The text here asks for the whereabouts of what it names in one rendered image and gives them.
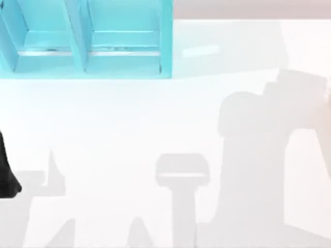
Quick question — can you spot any light blue rack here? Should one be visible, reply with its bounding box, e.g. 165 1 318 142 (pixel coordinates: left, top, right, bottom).
0 0 174 80

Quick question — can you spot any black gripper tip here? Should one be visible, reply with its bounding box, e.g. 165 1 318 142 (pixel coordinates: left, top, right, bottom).
0 131 23 200

